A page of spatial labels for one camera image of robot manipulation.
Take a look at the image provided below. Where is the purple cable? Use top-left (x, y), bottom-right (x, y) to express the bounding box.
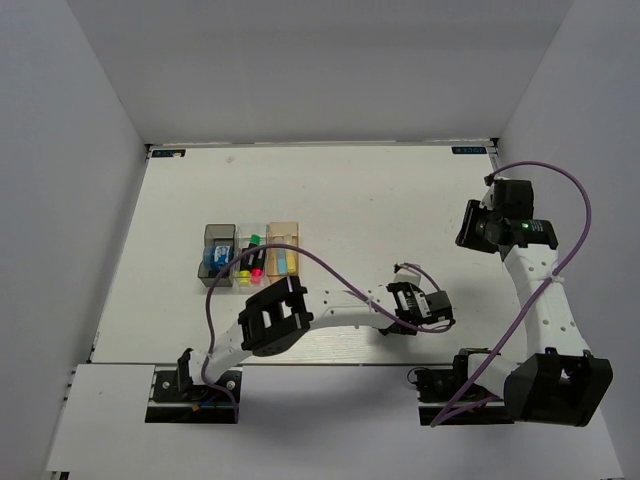
top-left (429, 160), bottom-right (592, 428)
top-left (204, 244), bottom-right (451, 421)

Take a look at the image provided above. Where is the blue corner label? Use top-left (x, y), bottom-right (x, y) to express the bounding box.
top-left (451, 146), bottom-right (487, 155)
top-left (151, 149), bottom-right (186, 158)

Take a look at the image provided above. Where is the dark grey plastic container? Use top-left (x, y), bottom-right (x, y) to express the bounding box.
top-left (197, 224), bottom-right (236, 288)

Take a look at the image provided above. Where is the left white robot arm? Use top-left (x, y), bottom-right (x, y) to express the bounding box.
top-left (175, 276), bottom-right (455, 399)

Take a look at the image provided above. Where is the tan plastic container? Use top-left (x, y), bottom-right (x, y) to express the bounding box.
top-left (266, 222), bottom-right (300, 283)

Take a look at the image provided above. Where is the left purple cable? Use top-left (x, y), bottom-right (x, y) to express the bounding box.
top-left (204, 244), bottom-right (451, 421)

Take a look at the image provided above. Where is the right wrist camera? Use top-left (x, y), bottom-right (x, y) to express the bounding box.
top-left (480, 173), bottom-right (495, 210)

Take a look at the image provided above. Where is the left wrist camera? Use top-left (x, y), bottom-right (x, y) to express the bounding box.
top-left (393, 263), bottom-right (421, 286)

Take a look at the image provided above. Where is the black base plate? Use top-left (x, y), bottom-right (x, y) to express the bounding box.
top-left (406, 367), bottom-right (516, 427)
top-left (145, 369), bottom-right (237, 425)

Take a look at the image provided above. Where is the cream highlighter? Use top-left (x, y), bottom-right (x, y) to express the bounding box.
top-left (283, 235), bottom-right (298, 275)

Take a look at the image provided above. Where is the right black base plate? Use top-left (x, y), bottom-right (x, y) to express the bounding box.
top-left (406, 367), bottom-right (516, 427)

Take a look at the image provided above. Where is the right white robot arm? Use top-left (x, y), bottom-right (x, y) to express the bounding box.
top-left (451, 178), bottom-right (613, 427)

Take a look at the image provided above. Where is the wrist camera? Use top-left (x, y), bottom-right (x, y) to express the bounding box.
top-left (393, 263), bottom-right (421, 286)
top-left (480, 173), bottom-right (495, 210)

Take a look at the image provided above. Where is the yellow highlighter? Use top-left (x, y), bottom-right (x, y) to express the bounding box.
top-left (236, 247), bottom-right (252, 286)

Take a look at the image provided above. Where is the pink highlighter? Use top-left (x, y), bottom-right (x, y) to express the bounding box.
top-left (250, 250), bottom-right (265, 284)

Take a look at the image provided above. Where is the light blue marker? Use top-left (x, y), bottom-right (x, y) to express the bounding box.
top-left (275, 248), bottom-right (288, 276)

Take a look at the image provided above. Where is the left blue corner label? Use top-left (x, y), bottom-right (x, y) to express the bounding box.
top-left (151, 149), bottom-right (186, 158)

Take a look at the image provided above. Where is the right blue corner label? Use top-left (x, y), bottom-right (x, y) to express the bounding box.
top-left (451, 146), bottom-right (487, 155)

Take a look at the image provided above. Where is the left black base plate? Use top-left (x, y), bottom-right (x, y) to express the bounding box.
top-left (145, 369), bottom-right (237, 425)

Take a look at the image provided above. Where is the blue stationery block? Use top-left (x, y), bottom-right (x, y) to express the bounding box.
top-left (202, 241), bottom-right (234, 273)

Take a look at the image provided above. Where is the clear plastic container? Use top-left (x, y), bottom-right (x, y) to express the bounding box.
top-left (233, 223), bottom-right (269, 294)

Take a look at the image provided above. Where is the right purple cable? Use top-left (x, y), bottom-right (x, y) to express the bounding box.
top-left (429, 160), bottom-right (592, 428)

